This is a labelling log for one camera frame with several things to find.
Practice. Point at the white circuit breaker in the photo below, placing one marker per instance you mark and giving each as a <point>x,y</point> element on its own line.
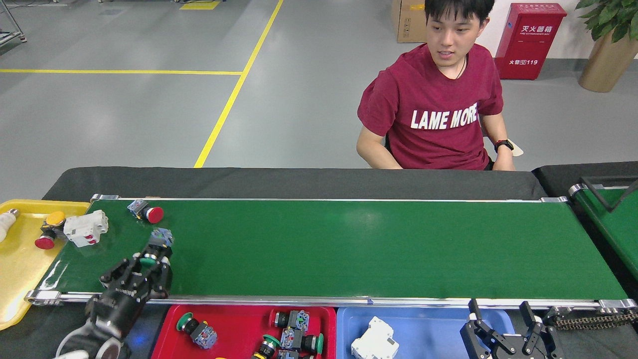
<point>374,341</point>
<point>84,228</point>

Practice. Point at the black wristwatch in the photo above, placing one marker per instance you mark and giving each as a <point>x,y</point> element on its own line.
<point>503,145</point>

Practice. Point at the black conveyor guide bar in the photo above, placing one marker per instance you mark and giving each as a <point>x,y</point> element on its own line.
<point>604,209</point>

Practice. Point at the person's right forearm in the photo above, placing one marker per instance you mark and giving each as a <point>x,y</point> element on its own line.
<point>376,149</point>

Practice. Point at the black selector switch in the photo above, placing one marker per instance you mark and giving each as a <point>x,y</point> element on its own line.
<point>294,319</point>

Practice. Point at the red plastic bin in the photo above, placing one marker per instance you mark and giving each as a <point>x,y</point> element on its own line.
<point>239,324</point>

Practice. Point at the brown cardboard box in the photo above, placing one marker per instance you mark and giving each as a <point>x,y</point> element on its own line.
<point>408,22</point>

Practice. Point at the short green feeder conveyor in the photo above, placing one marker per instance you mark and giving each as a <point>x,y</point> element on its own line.
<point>608,229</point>

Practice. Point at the red fire extinguisher cabinet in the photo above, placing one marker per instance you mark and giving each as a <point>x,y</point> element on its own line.
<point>531,45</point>

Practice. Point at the blue plastic bin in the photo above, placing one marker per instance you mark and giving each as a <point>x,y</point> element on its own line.
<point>433,334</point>

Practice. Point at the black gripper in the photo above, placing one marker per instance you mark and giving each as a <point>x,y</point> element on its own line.
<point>513,351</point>
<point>119,309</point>

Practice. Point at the green conveyor belt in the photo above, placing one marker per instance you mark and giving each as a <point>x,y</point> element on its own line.
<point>349,249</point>

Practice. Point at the yellow push button switch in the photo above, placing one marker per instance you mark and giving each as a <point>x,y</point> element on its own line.
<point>55,219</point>

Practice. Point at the yellow plastic tray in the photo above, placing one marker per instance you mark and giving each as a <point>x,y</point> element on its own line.
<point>20,279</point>

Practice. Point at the potted green plant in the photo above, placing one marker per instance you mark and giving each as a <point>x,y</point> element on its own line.
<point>605,65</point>

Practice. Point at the person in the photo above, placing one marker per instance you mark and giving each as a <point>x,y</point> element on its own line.
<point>428,85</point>

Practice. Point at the metal shelf rack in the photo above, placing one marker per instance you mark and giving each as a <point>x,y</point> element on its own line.
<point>7,36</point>

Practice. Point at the black table cloth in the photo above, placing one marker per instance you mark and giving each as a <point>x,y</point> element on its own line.
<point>553,177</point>
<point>249,182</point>

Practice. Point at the person's left forearm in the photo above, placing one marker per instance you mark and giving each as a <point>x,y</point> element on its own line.
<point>496,129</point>

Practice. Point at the red push button switch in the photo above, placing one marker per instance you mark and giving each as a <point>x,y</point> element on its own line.
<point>45,243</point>
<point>152,214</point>

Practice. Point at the white light bulb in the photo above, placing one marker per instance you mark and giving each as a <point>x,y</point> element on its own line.
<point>6,224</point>

